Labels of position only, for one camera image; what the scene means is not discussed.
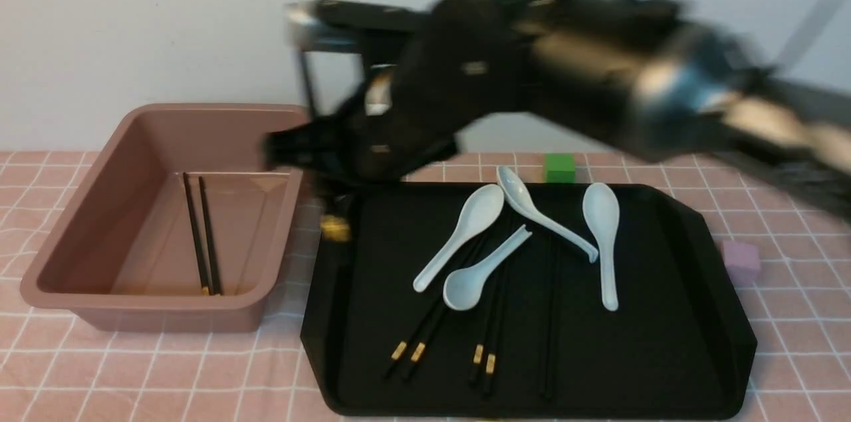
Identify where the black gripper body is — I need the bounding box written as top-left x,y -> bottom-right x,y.
263,63 -> 479,193

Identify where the black chopstick gold band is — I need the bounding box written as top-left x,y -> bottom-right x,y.
320,194 -> 352,243

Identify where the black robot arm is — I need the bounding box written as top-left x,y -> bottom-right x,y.
261,0 -> 850,221

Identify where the white ceramic spoon far left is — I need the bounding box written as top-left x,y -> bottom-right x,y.
412,185 -> 505,294

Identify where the white ceramic spoon curved middle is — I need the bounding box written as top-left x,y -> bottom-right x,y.
496,165 -> 599,263

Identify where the green foam cube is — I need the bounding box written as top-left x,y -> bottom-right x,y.
542,153 -> 576,185

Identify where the white ceramic spoon lower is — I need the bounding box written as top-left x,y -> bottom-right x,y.
443,225 -> 532,311

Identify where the black plastic tray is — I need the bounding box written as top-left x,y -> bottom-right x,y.
301,183 -> 758,420

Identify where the white ceramic spoon right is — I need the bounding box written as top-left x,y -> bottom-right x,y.
582,182 -> 620,311

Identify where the black gold-band chopstick leftmost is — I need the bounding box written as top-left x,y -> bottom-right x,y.
383,236 -> 489,379

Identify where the black chopstick in bin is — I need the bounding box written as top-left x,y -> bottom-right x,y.
197,176 -> 224,296
180,173 -> 211,296

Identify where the pink plastic bin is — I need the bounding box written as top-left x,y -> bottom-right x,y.
19,103 -> 306,332

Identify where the pink foam cube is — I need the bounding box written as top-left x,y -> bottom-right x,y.
721,240 -> 762,288

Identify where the pink checkered tablecloth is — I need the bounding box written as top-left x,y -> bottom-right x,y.
1,150 -> 849,421

